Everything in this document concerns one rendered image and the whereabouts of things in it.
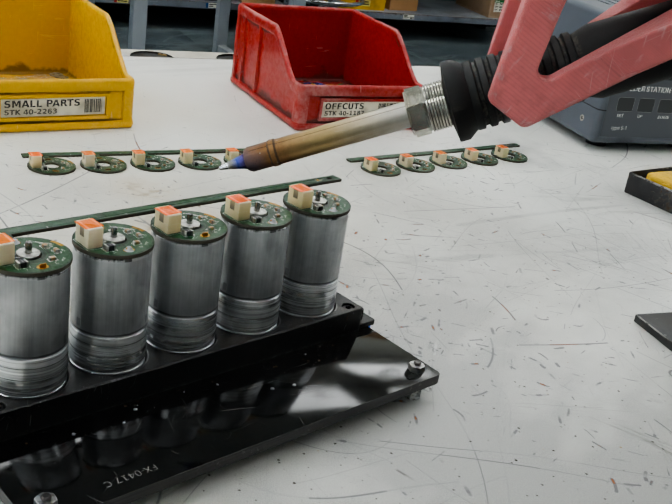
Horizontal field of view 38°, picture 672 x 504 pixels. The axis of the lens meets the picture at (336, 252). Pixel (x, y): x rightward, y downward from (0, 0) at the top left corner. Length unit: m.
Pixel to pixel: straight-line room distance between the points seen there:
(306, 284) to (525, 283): 0.15
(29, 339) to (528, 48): 0.16
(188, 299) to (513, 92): 0.12
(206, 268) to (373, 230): 0.20
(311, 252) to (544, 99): 0.11
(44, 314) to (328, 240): 0.11
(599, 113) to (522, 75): 0.44
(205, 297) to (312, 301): 0.05
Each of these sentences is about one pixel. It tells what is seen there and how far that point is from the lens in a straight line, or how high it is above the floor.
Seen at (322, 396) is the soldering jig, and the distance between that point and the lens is 0.34.
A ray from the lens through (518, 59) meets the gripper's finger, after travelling 0.28.
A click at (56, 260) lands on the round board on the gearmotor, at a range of 0.29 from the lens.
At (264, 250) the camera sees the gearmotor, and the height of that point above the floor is 0.80.
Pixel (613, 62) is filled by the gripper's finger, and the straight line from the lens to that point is 0.28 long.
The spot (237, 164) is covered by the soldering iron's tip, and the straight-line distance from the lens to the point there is 0.30.
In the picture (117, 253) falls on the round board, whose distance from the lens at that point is 0.30.
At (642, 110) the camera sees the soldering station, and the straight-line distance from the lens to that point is 0.75.
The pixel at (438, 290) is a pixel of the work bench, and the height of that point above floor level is 0.75.
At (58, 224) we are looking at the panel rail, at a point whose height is 0.81.
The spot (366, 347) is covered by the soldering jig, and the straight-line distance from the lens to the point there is 0.37.
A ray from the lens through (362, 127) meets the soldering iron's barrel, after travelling 0.30.
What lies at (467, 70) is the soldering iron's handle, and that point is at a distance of 0.29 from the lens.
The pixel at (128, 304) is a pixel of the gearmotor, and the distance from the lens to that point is 0.31.
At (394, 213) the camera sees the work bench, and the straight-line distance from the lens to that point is 0.53.
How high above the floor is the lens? 0.94
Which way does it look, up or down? 23 degrees down
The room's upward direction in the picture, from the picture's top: 9 degrees clockwise
